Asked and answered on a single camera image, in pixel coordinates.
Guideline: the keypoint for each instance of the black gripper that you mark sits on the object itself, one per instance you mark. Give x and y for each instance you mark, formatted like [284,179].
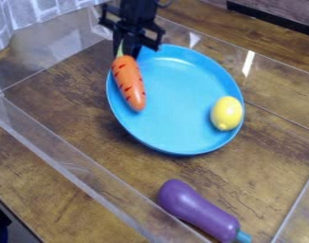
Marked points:
[143,32]

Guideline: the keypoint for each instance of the orange toy carrot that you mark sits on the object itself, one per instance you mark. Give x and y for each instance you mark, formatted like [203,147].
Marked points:
[128,78]

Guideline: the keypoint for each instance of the blue round plate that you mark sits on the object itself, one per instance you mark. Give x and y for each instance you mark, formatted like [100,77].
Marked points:
[184,83]

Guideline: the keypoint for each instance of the yellow toy lemon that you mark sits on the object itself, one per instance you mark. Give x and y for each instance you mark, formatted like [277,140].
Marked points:
[227,113]

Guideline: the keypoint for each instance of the white patterned curtain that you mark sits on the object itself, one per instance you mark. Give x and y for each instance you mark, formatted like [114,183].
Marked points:
[22,13]

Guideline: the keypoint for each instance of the purple toy eggplant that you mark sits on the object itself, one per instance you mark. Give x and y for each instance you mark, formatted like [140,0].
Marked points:
[188,205]

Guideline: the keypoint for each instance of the clear acrylic corner bracket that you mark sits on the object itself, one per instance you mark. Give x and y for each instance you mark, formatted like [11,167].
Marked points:
[106,20]

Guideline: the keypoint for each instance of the clear acrylic enclosure wall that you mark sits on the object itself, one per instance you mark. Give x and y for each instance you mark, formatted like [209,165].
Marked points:
[80,181]

